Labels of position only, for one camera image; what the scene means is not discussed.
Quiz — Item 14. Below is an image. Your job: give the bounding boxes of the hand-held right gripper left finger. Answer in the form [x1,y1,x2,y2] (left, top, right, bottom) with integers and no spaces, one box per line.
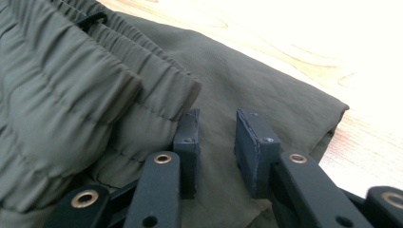
[172,107,202,200]

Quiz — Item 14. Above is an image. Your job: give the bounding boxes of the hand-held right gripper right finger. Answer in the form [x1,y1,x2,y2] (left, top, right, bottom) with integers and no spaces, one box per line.
[233,107,282,200]

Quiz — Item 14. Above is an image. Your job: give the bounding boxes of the olive green shorts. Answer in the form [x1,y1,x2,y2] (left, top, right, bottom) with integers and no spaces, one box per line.
[0,0,351,228]

